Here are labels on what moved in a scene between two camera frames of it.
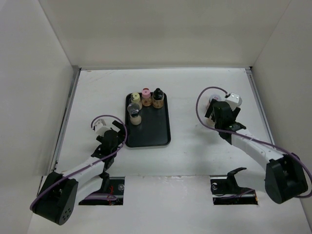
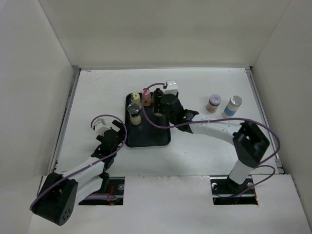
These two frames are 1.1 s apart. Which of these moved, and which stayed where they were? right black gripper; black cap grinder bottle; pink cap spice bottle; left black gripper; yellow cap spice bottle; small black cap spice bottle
Moved: black cap grinder bottle; right black gripper
Stayed: pink cap spice bottle; left black gripper; small black cap spice bottle; yellow cap spice bottle
